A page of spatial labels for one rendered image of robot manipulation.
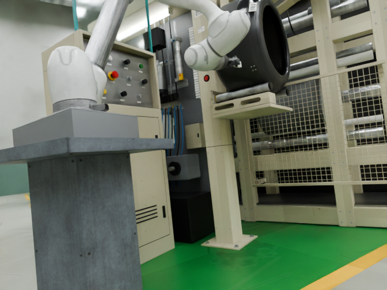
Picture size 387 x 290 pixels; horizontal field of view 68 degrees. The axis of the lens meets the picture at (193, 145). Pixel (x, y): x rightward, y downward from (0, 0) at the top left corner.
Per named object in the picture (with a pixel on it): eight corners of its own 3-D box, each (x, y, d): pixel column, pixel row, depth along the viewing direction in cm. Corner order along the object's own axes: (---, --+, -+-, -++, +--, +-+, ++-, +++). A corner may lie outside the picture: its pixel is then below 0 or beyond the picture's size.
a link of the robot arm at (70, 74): (45, 101, 96) (37, 39, 97) (59, 114, 113) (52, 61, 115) (95, 96, 99) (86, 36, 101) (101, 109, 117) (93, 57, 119)
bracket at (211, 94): (208, 107, 169) (206, 91, 169) (239, 111, 201) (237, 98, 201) (212, 106, 167) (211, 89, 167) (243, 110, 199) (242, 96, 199)
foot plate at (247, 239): (201, 245, 180) (200, 242, 180) (222, 233, 202) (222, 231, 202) (238, 250, 164) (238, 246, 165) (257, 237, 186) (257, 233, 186)
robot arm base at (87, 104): (91, 108, 92) (88, 91, 93) (37, 122, 99) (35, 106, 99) (121, 115, 110) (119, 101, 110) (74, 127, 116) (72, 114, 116)
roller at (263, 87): (217, 96, 174) (217, 103, 174) (213, 94, 171) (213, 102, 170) (272, 83, 154) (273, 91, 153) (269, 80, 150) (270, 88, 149)
